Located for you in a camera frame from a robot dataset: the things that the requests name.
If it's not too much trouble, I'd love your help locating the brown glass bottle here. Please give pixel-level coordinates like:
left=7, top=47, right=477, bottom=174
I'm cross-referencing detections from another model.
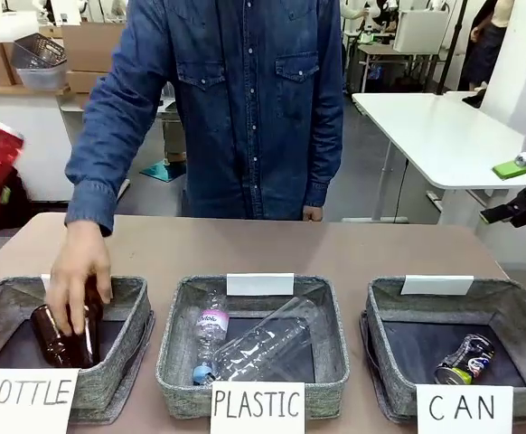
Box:
left=30, top=303, right=88, bottom=370
left=81, top=274, right=107, bottom=368

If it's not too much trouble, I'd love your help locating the crushed blue green can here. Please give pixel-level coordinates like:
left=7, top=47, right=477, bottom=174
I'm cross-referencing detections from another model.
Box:
left=434, top=333, right=495, bottom=385

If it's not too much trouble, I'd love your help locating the large clear plastic bottle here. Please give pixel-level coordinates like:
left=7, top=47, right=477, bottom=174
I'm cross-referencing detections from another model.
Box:
left=211, top=296, right=315, bottom=385

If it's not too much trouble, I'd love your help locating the person left forearm denim sleeve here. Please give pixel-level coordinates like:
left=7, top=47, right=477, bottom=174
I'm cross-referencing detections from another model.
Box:
left=302, top=126, right=345, bottom=210

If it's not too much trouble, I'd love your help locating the person right forearm denim sleeve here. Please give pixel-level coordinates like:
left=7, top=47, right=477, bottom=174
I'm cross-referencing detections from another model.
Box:
left=63, top=148, right=131, bottom=239

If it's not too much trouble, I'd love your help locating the folded white can tent card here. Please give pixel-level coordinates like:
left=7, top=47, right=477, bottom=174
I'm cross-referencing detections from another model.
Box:
left=400, top=274, right=475, bottom=296

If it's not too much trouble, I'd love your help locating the grey fabric can basket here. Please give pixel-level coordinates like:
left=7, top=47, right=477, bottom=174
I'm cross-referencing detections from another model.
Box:
left=365, top=275, right=526, bottom=420

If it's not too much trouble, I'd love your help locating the grey fabric bottle basket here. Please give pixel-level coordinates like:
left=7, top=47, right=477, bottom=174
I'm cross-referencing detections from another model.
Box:
left=0, top=275, right=151, bottom=411

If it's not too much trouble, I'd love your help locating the white CAN sign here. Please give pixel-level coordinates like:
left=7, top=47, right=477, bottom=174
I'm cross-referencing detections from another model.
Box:
left=415, top=384, right=515, bottom=434

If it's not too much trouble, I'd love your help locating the grey fabric plastic basket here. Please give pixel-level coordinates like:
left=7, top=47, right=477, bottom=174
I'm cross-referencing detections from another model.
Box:
left=155, top=274, right=351, bottom=408

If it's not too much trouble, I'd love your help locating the person right hand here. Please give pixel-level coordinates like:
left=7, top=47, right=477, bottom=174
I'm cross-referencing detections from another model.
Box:
left=49, top=220, right=114, bottom=336

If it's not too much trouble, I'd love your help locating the black bag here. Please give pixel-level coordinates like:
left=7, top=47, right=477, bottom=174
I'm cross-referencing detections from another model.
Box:
left=0, top=170, right=34, bottom=235

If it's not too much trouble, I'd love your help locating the white counter cabinet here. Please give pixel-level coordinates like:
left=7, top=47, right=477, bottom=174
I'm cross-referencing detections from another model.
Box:
left=0, top=83, right=74, bottom=203

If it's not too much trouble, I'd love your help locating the white desk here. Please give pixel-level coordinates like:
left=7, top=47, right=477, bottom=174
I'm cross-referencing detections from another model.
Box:
left=351, top=90, right=526, bottom=223

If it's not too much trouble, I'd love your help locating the white partition board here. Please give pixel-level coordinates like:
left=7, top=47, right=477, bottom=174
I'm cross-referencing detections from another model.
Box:
left=479, top=0, right=526, bottom=137

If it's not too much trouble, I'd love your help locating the background person dark skirt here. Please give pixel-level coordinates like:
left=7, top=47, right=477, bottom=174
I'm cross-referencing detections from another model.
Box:
left=461, top=0, right=504, bottom=91

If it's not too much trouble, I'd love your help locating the translucent plastic crate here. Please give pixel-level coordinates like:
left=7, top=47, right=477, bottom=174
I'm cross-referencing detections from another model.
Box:
left=16, top=62, right=70, bottom=90

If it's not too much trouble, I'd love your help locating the small cardboard box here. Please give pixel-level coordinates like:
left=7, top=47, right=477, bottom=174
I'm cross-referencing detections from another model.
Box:
left=0, top=41, right=18, bottom=87

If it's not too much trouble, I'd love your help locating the black tripod pole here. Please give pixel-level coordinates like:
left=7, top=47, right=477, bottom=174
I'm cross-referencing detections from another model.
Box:
left=437, top=0, right=468, bottom=96

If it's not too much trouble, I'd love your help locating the flat cardboard box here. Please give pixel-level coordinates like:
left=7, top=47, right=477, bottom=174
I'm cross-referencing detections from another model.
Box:
left=66, top=71, right=108, bottom=95

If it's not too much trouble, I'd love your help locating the grey perforated plastic crate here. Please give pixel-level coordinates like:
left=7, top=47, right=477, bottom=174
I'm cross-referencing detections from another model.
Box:
left=10, top=38, right=68, bottom=69

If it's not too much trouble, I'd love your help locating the teal floor plate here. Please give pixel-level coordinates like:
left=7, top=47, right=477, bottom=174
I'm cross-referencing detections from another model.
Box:
left=139, top=161, right=187, bottom=183

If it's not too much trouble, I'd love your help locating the white carton box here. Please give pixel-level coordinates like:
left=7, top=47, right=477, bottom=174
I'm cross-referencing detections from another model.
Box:
left=0, top=11, right=42, bottom=44

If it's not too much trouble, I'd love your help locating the white box monitor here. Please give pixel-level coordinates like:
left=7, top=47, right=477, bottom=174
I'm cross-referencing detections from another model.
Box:
left=392, top=8, right=443, bottom=53

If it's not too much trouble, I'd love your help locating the large cardboard box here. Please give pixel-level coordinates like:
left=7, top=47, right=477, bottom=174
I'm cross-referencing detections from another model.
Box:
left=61, top=22, right=128, bottom=73

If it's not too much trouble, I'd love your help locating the wooden background table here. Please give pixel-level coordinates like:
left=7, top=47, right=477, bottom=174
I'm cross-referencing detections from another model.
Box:
left=357, top=42, right=440, bottom=94

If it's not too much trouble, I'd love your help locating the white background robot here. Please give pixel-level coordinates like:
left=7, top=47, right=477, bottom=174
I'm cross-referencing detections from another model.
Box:
left=355, top=0, right=380, bottom=46

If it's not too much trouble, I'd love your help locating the white BOTTLE sign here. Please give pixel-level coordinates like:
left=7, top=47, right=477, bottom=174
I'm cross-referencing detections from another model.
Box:
left=0, top=368, right=80, bottom=434

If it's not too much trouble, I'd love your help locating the small pink label water bottle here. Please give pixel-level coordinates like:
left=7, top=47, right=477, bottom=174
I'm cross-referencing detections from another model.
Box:
left=193, top=288, right=230, bottom=386

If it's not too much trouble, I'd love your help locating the folded white PLASTIC tent card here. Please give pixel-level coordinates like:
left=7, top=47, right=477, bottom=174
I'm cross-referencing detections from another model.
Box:
left=225, top=272, right=296, bottom=297

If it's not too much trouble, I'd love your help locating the person torso denim shirt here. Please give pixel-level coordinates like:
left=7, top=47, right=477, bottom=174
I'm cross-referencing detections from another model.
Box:
left=84, top=0, right=346, bottom=222

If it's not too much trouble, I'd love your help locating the flat white PLASTIC sign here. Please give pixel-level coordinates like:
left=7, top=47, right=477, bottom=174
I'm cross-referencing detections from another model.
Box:
left=210, top=381, right=306, bottom=434

